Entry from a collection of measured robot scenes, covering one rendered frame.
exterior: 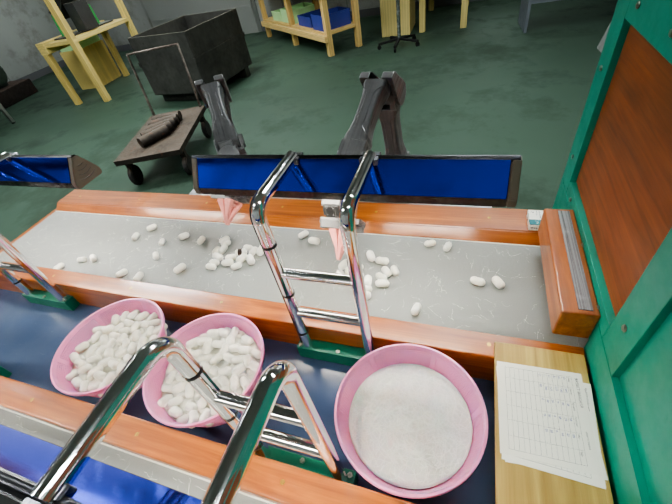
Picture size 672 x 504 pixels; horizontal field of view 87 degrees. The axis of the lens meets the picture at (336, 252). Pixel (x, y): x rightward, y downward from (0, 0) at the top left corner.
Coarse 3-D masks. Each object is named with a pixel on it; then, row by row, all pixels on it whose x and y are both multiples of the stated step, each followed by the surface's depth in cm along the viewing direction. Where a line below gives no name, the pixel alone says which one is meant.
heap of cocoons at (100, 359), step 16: (112, 320) 94; (128, 320) 94; (144, 320) 95; (160, 320) 93; (96, 336) 92; (112, 336) 91; (128, 336) 92; (144, 336) 90; (80, 352) 91; (96, 352) 88; (112, 352) 88; (128, 352) 86; (80, 368) 85; (96, 368) 84; (112, 368) 84; (80, 384) 82; (96, 384) 81
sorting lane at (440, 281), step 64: (0, 256) 127; (64, 256) 121; (128, 256) 115; (192, 256) 109; (256, 256) 105; (320, 256) 100; (384, 256) 96; (448, 256) 92; (512, 256) 89; (448, 320) 78; (512, 320) 76
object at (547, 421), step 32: (512, 384) 62; (544, 384) 62; (576, 384) 61; (512, 416) 59; (544, 416) 58; (576, 416) 57; (512, 448) 55; (544, 448) 55; (576, 448) 54; (576, 480) 51
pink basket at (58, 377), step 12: (132, 300) 96; (144, 300) 94; (96, 312) 94; (156, 312) 94; (84, 324) 93; (96, 324) 95; (108, 324) 96; (72, 336) 90; (84, 336) 93; (60, 348) 87; (72, 348) 90; (60, 360) 86; (60, 372) 84; (60, 384) 81; (96, 396) 81
